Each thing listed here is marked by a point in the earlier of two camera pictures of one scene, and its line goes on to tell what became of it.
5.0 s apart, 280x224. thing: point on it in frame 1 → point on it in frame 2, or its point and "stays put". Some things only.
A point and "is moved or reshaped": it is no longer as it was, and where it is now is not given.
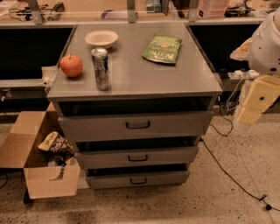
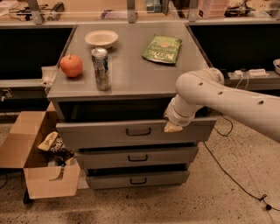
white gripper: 264,51 → 179,117
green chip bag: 163,49 stays put
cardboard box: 19,150 stays put
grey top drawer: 135,125 is moved or reshaped
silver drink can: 101,68 stays put
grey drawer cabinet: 134,101 stays put
